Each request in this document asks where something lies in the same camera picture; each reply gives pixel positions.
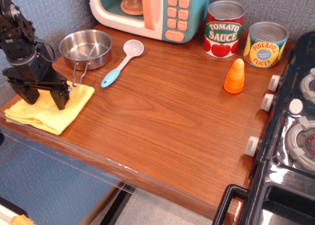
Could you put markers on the clear acrylic table guard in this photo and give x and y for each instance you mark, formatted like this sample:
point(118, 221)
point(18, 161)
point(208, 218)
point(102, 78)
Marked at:
point(127, 174)

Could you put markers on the black toy stove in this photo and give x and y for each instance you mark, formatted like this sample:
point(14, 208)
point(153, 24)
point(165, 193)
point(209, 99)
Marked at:
point(282, 177)

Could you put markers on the toy microwave teal and white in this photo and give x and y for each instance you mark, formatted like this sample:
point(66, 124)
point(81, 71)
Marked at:
point(174, 21)

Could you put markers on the steel pot with handle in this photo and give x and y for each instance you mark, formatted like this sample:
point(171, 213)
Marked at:
point(85, 50)

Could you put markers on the tomato sauce can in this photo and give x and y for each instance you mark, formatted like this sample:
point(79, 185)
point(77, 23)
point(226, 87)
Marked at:
point(224, 24)

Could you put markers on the orange object bottom left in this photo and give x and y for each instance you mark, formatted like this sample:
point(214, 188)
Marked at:
point(21, 220)

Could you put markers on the pineapple slices can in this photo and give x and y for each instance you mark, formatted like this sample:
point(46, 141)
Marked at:
point(265, 44)

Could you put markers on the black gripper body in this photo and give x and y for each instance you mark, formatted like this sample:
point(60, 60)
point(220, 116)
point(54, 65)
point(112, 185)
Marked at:
point(36, 71)

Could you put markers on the yellow cloth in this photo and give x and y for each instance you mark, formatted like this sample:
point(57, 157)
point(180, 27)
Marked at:
point(45, 115)

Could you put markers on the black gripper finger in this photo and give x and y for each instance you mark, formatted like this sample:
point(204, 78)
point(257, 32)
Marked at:
point(60, 98)
point(28, 94)

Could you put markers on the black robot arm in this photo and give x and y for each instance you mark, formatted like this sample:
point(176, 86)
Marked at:
point(17, 34)

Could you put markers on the orange toy carrot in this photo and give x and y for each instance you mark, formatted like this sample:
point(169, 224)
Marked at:
point(235, 79)

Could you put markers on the white spoon teal handle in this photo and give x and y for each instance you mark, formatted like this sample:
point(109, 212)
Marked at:
point(132, 48)

